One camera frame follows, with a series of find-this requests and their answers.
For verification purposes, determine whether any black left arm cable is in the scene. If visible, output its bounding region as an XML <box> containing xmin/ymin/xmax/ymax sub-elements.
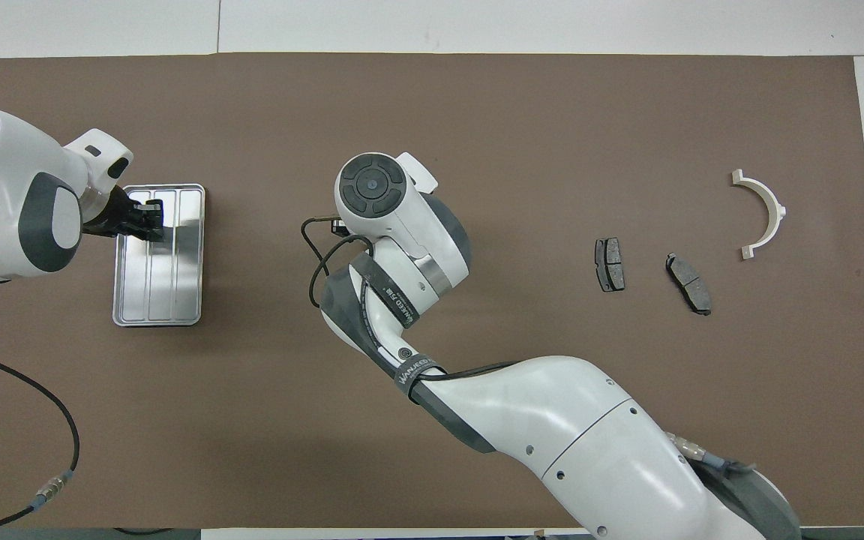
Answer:
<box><xmin>0</xmin><ymin>346</ymin><xmax>81</xmax><ymax>540</ymax></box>

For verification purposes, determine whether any rectangular dark grey brake pad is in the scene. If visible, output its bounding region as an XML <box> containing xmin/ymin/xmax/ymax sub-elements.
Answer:
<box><xmin>594</xmin><ymin>237</ymin><xmax>626</xmax><ymax>293</ymax></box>

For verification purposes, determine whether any brown table mat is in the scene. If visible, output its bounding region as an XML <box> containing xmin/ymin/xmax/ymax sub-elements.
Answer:
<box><xmin>0</xmin><ymin>52</ymin><xmax>864</xmax><ymax>530</ymax></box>

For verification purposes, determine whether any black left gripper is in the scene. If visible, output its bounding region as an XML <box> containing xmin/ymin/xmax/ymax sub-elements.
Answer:
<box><xmin>83</xmin><ymin>186</ymin><xmax>166</xmax><ymax>243</ymax></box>

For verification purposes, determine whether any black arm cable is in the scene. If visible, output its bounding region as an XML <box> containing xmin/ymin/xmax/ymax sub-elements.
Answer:
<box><xmin>0</xmin><ymin>346</ymin><xmax>81</xmax><ymax>540</ymax></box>
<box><xmin>300</xmin><ymin>215</ymin><xmax>523</xmax><ymax>385</ymax></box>

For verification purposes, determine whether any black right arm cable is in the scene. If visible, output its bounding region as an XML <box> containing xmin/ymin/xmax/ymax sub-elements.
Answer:
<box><xmin>300</xmin><ymin>215</ymin><xmax>523</xmax><ymax>385</ymax></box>

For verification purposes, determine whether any silver metal tray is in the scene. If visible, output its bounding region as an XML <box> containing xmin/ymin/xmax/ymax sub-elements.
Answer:
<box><xmin>112</xmin><ymin>184</ymin><xmax>207</xmax><ymax>328</ymax></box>

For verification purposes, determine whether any elongated dark grey brake pad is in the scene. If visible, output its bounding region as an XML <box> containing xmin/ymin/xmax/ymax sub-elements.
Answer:
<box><xmin>664</xmin><ymin>253</ymin><xmax>713</xmax><ymax>317</ymax></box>

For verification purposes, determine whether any white semicircular bracket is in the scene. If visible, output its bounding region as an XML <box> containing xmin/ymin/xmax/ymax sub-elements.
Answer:
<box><xmin>730</xmin><ymin>169</ymin><xmax>788</xmax><ymax>262</ymax></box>

